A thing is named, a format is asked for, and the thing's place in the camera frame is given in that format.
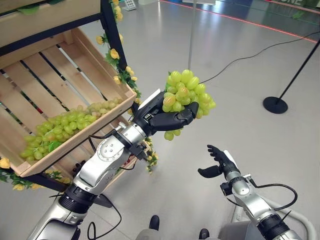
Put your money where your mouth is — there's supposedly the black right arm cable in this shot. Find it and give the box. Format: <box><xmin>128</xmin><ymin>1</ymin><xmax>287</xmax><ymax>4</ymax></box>
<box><xmin>249</xmin><ymin>174</ymin><xmax>299</xmax><ymax>211</ymax></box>

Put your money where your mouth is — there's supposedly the silver thin pole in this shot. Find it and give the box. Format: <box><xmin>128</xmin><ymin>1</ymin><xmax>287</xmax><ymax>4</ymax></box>
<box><xmin>187</xmin><ymin>0</ymin><xmax>199</xmax><ymax>70</ymax></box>

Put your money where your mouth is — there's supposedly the green leaf sprig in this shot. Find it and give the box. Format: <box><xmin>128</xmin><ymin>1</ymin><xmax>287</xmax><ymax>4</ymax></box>
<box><xmin>16</xmin><ymin>0</ymin><xmax>66</xmax><ymax>15</ymax></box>

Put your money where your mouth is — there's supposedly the dark grape bunch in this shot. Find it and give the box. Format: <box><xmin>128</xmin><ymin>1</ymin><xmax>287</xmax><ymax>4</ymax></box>
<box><xmin>71</xmin><ymin>161</ymin><xmax>83</xmax><ymax>174</ymax></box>

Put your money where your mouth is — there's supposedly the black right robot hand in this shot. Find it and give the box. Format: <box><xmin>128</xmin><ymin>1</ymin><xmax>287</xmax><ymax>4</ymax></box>
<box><xmin>197</xmin><ymin>144</ymin><xmax>241</xmax><ymax>180</ymax></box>

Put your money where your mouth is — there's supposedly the white sign board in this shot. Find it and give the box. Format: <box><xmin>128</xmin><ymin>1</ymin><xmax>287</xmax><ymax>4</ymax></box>
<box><xmin>123</xmin><ymin>0</ymin><xmax>138</xmax><ymax>12</ymax></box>

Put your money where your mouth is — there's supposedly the dark right robot foot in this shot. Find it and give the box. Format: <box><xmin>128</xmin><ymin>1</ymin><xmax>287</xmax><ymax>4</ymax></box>
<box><xmin>198</xmin><ymin>228</ymin><xmax>211</xmax><ymax>240</ymax></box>

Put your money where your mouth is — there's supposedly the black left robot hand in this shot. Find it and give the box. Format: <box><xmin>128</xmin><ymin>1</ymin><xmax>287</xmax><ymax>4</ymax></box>
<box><xmin>131</xmin><ymin>88</ymin><xmax>200</xmax><ymax>138</ymax></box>

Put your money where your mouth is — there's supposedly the slatted wooden crate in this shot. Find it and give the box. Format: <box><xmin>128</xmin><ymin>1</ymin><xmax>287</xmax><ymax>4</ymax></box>
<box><xmin>0</xmin><ymin>27</ymin><xmax>138</xmax><ymax>178</ymax></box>

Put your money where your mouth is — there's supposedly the green grape bunch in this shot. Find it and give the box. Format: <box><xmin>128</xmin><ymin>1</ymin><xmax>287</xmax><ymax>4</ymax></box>
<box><xmin>162</xmin><ymin>69</ymin><xmax>217</xmax><ymax>142</ymax></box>

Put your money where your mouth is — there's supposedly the dark left robot foot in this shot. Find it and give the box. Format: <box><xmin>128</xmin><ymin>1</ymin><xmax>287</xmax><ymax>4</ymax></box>
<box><xmin>148</xmin><ymin>214</ymin><xmax>161</xmax><ymax>231</ymax></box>

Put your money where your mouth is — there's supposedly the grey robot body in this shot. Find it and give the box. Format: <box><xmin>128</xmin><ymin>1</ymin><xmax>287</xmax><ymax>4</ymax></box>
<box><xmin>218</xmin><ymin>221</ymin><xmax>261</xmax><ymax>240</ymax></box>

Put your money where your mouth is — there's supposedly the yellow flower garland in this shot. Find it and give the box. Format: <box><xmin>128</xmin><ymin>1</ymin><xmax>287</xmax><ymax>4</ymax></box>
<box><xmin>95</xmin><ymin>0</ymin><xmax>160</xmax><ymax>175</ymax></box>
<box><xmin>0</xmin><ymin>156</ymin><xmax>72</xmax><ymax>191</ymax></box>

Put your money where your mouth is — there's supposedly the dark robot foot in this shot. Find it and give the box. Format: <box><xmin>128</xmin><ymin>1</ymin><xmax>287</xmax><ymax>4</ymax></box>
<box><xmin>148</xmin><ymin>214</ymin><xmax>161</xmax><ymax>231</ymax></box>
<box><xmin>198</xmin><ymin>228</ymin><xmax>211</xmax><ymax>240</ymax></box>

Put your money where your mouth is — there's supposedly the wooden crate with leaves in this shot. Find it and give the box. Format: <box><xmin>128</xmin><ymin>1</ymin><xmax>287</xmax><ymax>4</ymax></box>
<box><xmin>0</xmin><ymin>0</ymin><xmax>102</xmax><ymax>48</ymax></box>

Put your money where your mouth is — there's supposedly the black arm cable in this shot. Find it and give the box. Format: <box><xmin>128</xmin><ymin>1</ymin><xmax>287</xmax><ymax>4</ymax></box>
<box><xmin>249</xmin><ymin>174</ymin><xmax>299</xmax><ymax>211</ymax></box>
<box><xmin>86</xmin><ymin>194</ymin><xmax>123</xmax><ymax>240</ymax></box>

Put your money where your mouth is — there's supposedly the wooden crate with dark grapes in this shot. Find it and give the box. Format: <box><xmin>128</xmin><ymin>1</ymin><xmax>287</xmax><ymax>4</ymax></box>
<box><xmin>42</xmin><ymin>113</ymin><xmax>141</xmax><ymax>192</ymax></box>

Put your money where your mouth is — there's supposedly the black floor cable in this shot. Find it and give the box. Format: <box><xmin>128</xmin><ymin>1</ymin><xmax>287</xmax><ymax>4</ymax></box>
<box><xmin>199</xmin><ymin>31</ymin><xmax>320</xmax><ymax>85</ymax></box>

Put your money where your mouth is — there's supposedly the green grape pile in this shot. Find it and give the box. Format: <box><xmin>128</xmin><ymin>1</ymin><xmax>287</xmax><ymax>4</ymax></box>
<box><xmin>19</xmin><ymin>97</ymin><xmax>124</xmax><ymax>162</ymax></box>

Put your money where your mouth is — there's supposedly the black metal shelf frame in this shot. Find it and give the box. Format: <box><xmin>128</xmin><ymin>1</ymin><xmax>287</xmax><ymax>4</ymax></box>
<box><xmin>0</xmin><ymin>0</ymin><xmax>141</xmax><ymax>193</ymax></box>

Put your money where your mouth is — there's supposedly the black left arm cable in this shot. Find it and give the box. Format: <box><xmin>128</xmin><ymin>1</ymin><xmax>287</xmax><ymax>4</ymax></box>
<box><xmin>86</xmin><ymin>194</ymin><xmax>123</xmax><ymax>240</ymax></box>

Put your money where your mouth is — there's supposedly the black stanchion post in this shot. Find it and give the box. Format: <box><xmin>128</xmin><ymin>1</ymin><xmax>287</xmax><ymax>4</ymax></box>
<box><xmin>262</xmin><ymin>41</ymin><xmax>320</xmax><ymax>115</ymax></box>

